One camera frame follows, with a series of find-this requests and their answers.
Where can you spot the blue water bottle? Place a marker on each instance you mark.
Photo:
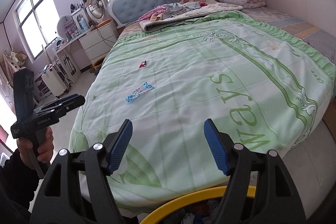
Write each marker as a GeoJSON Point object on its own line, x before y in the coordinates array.
{"type": "Point", "coordinates": [83, 24]}

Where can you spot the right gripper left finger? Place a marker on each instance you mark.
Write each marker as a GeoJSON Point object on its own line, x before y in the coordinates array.
{"type": "Point", "coordinates": [115, 145]}

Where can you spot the round electric heater fan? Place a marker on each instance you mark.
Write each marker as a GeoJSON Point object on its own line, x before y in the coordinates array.
{"type": "Point", "coordinates": [95, 10]}

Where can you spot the blue tufted bed headboard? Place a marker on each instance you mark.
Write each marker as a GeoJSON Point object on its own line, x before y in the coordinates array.
{"type": "Point", "coordinates": [125, 12]}

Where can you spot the grey striped bed sheet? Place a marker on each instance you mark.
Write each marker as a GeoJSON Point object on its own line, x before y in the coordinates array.
{"type": "Point", "coordinates": [312, 35]}

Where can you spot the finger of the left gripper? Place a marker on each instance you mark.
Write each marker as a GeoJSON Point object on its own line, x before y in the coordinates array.
{"type": "Point", "coordinates": [67, 105]}

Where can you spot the white suitcase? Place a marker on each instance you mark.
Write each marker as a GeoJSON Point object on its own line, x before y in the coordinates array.
{"type": "Point", "coordinates": [54, 82]}

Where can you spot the pile of colourful clothes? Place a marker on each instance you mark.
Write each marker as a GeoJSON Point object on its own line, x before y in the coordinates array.
{"type": "Point", "coordinates": [170, 10]}

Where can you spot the round vanity mirror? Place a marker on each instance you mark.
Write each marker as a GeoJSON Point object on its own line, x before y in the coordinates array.
{"type": "Point", "coordinates": [63, 24]}

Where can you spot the small red wrapper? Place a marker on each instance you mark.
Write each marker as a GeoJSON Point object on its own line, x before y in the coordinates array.
{"type": "Point", "coordinates": [143, 64]}

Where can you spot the green patterned bed quilt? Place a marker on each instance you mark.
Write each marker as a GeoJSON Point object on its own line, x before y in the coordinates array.
{"type": "Point", "coordinates": [259, 84]}

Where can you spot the white desk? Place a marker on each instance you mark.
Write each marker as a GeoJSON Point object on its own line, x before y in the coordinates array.
{"type": "Point", "coordinates": [62, 52]}

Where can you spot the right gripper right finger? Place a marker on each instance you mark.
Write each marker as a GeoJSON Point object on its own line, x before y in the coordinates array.
{"type": "Point", "coordinates": [220, 145]}

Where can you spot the blue white snack wrapper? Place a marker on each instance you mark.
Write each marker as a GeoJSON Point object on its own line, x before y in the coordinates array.
{"type": "Point", "coordinates": [145, 87]}

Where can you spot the person's left hand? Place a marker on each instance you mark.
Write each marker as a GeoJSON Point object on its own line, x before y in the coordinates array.
{"type": "Point", "coordinates": [45, 150]}

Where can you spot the white drawer nightstand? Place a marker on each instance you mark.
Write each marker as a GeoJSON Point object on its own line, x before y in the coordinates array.
{"type": "Point", "coordinates": [98, 42]}

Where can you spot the beige cartoon blanket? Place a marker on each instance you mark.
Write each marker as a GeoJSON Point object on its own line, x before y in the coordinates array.
{"type": "Point", "coordinates": [148, 26]}

